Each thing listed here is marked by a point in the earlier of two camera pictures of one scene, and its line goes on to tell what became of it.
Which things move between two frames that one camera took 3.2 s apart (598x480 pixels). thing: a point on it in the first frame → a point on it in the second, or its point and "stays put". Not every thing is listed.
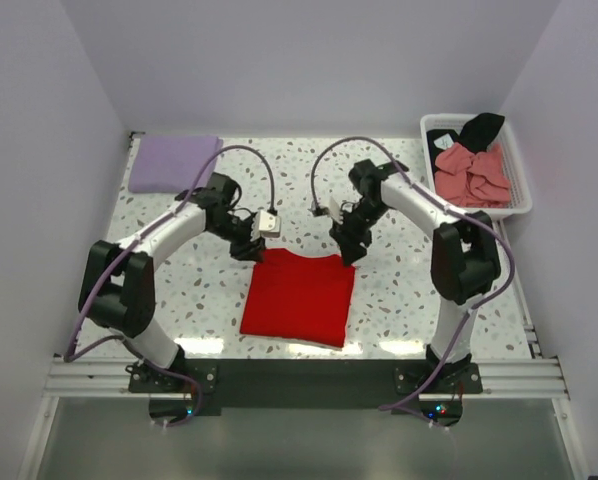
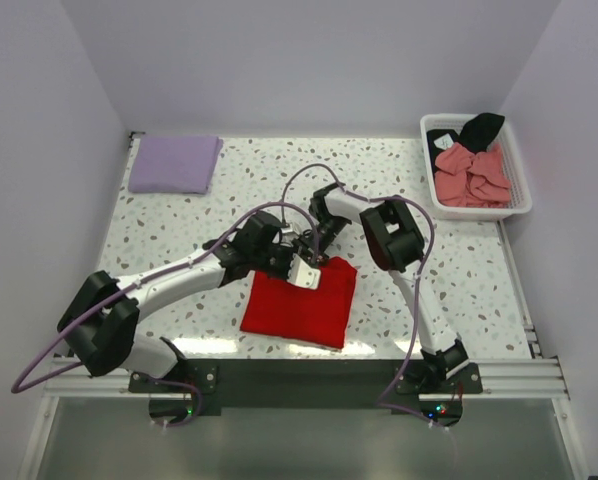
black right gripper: [350, 241] → [317, 253]
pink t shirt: [473, 179] stays put
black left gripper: [249, 250] → [289, 252]
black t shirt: [475, 134] stays put
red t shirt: [299, 297] stays put
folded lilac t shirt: [163, 163] stays put
